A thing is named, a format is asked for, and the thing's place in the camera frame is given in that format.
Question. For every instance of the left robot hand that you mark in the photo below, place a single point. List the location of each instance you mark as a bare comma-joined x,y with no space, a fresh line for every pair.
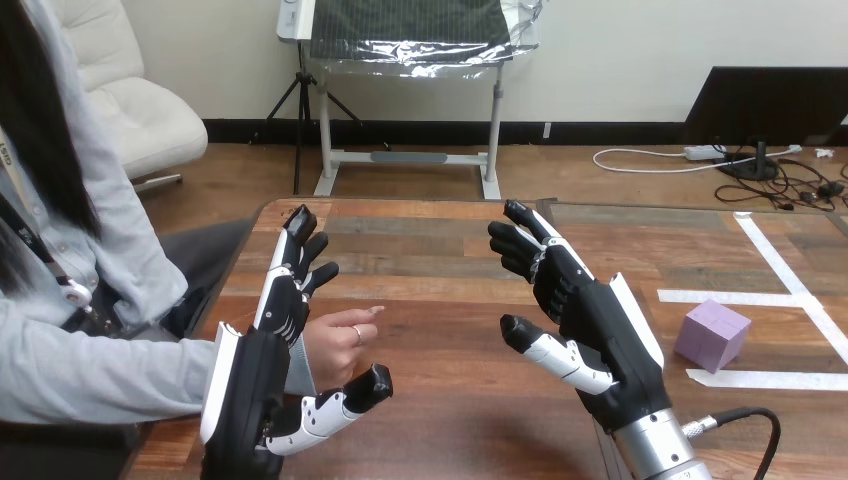
248,391

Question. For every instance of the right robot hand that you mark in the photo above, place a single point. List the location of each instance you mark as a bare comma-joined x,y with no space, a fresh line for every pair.
596,331

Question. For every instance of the person's hand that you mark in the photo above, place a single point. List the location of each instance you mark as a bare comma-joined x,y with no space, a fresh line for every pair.
334,344

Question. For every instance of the person's forearm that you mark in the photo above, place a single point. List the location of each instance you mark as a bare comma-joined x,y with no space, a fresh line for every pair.
99,371

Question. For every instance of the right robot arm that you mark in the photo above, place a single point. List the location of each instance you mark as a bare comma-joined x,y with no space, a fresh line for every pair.
656,450

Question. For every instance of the purple block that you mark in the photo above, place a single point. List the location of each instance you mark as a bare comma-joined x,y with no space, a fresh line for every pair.
712,334

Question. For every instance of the person's body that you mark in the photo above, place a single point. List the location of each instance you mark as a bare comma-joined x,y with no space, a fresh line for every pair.
112,218

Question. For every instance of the white power strip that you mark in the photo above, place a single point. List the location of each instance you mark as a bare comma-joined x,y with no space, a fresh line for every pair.
703,153

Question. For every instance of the white desk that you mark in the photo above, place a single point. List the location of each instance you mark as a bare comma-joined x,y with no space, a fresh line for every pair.
324,126

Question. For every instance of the black tripod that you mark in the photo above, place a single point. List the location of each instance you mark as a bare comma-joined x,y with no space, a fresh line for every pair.
303,86

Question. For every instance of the dark screen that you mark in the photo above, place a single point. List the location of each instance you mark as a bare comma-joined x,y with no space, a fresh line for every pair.
762,102

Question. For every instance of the white cushioned chair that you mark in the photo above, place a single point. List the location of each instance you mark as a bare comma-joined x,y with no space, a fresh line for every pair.
142,116

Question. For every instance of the foil sheet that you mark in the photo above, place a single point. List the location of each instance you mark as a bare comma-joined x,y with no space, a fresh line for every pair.
411,50

